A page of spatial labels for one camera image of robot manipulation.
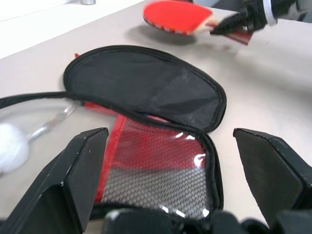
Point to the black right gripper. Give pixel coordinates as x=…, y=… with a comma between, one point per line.
x=254, y=13

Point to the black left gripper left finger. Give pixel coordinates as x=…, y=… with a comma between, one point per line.
x=56, y=185

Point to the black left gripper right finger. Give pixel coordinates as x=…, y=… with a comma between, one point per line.
x=270, y=170

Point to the red table tennis paddle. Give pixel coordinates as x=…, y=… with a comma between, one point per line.
x=175, y=14

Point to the red black paddle case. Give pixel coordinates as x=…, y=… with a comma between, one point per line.
x=146, y=80

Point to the steel shaker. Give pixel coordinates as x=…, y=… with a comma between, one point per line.
x=87, y=1

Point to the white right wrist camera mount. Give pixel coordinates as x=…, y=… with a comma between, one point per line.
x=269, y=12

